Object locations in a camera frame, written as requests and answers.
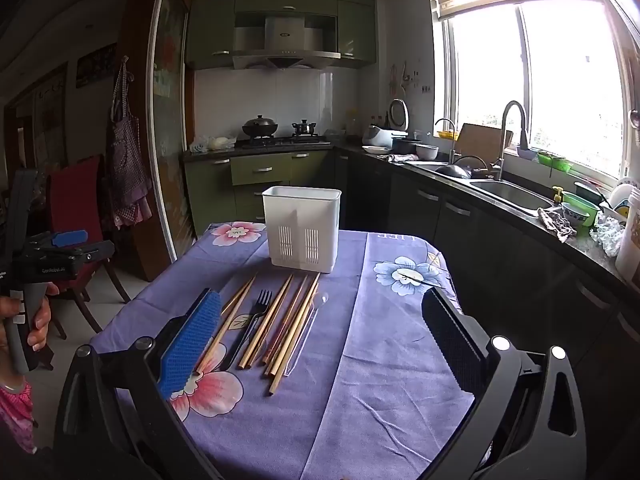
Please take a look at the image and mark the steel range hood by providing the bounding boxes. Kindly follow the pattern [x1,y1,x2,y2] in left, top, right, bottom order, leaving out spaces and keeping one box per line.
[232,12,342,71]

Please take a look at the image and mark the stainless steel sink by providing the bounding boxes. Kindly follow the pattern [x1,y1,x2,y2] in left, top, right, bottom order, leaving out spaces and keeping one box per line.
[405,160,556,216]

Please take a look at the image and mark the brown dish cloth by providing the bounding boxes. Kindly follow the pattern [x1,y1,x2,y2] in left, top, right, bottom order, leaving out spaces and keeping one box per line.
[537,207,576,243]

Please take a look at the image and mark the red chair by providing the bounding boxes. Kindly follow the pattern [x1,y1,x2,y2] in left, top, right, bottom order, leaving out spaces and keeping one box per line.
[47,155,131,341]

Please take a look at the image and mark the white plastic utensil holder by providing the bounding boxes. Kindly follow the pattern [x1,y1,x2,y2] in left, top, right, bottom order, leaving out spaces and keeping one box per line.
[262,186,343,274]

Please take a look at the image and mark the small steel faucet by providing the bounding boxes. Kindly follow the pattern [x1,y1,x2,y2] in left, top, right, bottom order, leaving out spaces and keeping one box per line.
[434,118,458,163]

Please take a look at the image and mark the row of wooden chopsticks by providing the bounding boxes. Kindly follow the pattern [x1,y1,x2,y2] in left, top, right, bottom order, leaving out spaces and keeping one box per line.
[194,272,322,396]

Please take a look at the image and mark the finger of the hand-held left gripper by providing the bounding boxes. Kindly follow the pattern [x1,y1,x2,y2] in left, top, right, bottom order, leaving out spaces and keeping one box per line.
[75,240,116,264]
[51,229,89,248]

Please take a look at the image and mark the clear plastic spoon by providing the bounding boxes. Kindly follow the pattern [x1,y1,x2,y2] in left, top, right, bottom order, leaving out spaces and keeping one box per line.
[285,291,330,376]

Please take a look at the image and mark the checked apron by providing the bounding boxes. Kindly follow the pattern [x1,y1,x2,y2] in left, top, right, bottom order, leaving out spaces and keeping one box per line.
[107,57,153,231]

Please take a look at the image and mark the dark kitchen counter cabinets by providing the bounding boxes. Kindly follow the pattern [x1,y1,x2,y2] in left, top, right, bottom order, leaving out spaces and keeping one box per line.
[335,142,640,411]

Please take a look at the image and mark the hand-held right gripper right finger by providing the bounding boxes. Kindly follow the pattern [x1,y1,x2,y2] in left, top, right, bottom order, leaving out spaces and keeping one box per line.
[422,287,588,480]

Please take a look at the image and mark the green kitchen cabinets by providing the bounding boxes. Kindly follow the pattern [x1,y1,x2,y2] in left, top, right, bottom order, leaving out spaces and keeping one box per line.
[185,0,377,71]
[182,150,336,236]

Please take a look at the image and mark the dark framed wall picture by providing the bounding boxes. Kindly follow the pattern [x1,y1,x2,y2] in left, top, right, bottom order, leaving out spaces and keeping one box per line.
[75,45,118,88]

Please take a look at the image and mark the window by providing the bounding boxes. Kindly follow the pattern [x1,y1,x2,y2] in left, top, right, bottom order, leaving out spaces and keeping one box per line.
[442,0,640,181]

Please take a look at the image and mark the wooden cutting board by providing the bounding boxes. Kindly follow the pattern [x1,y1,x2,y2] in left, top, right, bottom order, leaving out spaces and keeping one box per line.
[456,123,515,161]

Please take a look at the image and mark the green upper kitchen cabinets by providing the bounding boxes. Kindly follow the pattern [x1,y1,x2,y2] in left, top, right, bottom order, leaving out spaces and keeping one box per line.
[185,0,377,71]

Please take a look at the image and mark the purple floral tablecloth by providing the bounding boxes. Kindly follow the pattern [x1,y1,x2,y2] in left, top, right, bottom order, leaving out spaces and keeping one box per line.
[90,220,476,480]

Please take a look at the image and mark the white plastic bag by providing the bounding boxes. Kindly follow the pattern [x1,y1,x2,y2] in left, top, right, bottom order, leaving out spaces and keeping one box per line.
[190,135,236,153]

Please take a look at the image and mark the white rice cooker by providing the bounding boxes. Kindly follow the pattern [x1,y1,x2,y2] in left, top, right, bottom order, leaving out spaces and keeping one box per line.
[362,99,411,148]

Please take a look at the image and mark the small green basin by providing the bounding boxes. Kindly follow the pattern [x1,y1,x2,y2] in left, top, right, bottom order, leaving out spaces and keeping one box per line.
[537,151,573,173]

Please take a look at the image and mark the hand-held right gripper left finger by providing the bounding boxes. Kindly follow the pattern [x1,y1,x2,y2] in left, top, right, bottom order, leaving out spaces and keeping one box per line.
[52,287,223,480]

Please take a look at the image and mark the person's left hand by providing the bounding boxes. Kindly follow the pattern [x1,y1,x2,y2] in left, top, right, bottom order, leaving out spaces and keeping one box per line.
[0,282,61,353]

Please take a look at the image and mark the green lower kitchen cabinets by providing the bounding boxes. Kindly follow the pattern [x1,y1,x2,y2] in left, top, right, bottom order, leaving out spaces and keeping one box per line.
[182,150,336,236]

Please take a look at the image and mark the large green basin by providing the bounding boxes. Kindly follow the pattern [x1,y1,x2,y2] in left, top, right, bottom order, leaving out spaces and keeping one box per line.
[560,192,601,227]

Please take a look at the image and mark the patterned bowl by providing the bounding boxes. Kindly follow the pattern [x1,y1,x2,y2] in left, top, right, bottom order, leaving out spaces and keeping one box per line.
[561,202,591,228]

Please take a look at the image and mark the black wok with lid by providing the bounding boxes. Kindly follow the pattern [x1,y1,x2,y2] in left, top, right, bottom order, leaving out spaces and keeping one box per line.
[242,115,279,140]

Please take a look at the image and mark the white bucket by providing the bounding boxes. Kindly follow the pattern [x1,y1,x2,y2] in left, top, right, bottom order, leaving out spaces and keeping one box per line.
[615,205,640,288]

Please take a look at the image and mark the gas stove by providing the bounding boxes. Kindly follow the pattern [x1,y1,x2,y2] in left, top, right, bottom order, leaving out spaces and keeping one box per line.
[235,135,333,150]

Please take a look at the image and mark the tall steel faucet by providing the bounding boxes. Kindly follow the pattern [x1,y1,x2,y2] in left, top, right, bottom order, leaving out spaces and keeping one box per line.
[492,101,530,181]

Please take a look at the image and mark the black plastic fork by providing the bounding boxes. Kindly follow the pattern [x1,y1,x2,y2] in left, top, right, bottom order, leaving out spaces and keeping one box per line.
[220,289,274,370]

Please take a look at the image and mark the crumpled clear plastic bag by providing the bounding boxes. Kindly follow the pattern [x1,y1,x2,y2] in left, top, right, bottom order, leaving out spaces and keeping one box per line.
[590,212,626,256]

